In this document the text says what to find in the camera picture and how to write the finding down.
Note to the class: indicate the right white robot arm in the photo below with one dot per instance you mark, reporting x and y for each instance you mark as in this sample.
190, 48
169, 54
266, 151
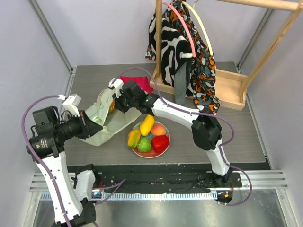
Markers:
205, 128

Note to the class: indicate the fake yellow fruit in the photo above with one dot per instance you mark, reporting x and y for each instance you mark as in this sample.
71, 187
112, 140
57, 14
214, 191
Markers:
147, 125

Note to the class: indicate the translucent plastic bag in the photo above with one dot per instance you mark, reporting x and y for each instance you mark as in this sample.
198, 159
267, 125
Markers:
112, 123

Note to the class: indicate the orange grey patterned garment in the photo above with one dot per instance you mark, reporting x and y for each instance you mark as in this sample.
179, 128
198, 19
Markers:
202, 82

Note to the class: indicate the fake orange pineapple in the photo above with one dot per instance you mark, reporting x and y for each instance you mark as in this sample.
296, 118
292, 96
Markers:
112, 108

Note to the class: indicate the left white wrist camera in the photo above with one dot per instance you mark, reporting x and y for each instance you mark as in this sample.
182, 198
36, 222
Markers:
71, 103

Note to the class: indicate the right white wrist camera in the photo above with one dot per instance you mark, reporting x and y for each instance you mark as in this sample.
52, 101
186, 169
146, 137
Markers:
116, 85

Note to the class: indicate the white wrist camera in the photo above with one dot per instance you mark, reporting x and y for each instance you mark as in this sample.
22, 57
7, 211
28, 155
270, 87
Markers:
116, 85
71, 103

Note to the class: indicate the fake green custard apple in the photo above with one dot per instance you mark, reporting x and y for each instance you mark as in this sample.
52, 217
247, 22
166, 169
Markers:
144, 145

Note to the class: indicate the fake orange green mango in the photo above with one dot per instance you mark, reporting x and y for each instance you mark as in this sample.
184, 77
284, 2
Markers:
133, 138

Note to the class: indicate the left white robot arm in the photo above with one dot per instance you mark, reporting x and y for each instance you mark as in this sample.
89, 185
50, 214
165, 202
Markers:
72, 197

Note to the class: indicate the black white patterned garment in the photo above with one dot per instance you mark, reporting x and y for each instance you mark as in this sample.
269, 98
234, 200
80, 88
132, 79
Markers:
176, 60

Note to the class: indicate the fake red fruit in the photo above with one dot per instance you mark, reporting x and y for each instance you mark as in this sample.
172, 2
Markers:
160, 143

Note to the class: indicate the red and teal plate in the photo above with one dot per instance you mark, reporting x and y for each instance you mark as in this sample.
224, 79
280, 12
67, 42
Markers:
151, 153

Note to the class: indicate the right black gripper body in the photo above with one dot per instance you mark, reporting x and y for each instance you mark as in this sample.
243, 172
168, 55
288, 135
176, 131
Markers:
119, 102

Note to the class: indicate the red folded cloth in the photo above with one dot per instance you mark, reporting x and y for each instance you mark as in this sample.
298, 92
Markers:
143, 82

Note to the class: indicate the fake peach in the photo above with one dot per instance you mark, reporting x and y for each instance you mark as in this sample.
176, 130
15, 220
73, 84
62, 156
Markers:
158, 130

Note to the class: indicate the cream hanger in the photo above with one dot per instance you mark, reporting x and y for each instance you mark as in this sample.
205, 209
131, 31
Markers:
191, 8

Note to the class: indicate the wooden clothes rack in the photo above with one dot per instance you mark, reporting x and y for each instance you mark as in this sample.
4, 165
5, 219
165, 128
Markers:
232, 87

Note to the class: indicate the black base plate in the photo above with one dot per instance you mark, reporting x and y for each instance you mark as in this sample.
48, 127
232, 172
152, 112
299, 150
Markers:
164, 178

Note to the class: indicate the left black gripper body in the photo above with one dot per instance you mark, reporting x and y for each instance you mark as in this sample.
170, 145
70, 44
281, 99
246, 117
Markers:
79, 127

